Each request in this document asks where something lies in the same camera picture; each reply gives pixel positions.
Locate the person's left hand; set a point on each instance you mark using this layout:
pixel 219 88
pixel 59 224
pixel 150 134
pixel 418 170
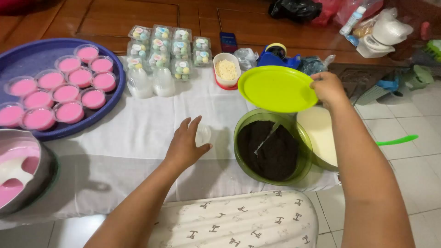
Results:
pixel 184 146

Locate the person's right hand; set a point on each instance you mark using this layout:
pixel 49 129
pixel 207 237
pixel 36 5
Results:
pixel 330 90

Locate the person's right fingers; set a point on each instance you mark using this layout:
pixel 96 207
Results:
pixel 315 82

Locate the lime green round lid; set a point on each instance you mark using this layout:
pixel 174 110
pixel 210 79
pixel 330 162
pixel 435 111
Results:
pixel 275 89

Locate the small clear plastic cup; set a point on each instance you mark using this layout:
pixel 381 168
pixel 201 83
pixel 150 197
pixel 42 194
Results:
pixel 203 134

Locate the bluish plastic bag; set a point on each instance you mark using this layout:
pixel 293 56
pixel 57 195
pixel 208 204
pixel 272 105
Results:
pixel 313 64

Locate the blue tape dispenser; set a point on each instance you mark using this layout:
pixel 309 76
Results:
pixel 277 57

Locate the pot of white cream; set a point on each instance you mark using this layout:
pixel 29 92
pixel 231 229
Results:
pixel 318 134

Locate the white kitchen scale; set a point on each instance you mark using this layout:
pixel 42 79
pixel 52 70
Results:
pixel 374 46

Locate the red plastic bag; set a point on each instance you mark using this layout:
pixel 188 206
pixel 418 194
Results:
pixel 327 12

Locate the white bottle with blue cap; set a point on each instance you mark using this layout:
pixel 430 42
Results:
pixel 352 20

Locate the crumpled clear plastic bag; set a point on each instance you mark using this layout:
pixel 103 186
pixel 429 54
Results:
pixel 245 58

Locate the clear plastic spoon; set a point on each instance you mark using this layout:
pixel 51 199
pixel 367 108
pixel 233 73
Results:
pixel 266 138

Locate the black plastic bag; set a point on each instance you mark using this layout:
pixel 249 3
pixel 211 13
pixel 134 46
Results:
pixel 294 9

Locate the heap of green blue plasticware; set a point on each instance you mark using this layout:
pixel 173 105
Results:
pixel 396 84

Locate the green bowl of dark crumbs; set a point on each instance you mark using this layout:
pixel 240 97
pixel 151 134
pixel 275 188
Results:
pixel 272 155

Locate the white tub of grated cheese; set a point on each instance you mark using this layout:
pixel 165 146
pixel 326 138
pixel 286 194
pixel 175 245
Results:
pixel 226 70

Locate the clear bag of white cups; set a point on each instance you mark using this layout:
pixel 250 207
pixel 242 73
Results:
pixel 391 27

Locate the dark blue phone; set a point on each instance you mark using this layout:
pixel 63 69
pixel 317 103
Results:
pixel 228 42

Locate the green spatula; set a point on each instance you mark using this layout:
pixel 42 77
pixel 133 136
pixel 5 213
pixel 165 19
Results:
pixel 396 140

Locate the stack of clear cups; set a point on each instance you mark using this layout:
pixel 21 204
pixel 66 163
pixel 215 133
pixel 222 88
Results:
pixel 164 82
pixel 139 83

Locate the group of coloured sweet boxes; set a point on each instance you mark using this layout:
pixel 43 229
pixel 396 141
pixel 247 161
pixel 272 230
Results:
pixel 165 50

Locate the white patterned cushion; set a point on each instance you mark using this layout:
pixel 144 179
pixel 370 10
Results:
pixel 237 222

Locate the white tablecloth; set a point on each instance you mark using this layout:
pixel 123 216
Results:
pixel 137 137

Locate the group of pink pudding cups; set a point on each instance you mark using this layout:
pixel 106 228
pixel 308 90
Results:
pixel 65 93

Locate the blue round tray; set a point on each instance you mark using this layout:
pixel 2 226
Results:
pixel 31 58

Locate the metal pot of pink pudding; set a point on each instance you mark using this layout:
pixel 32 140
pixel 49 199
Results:
pixel 24 172

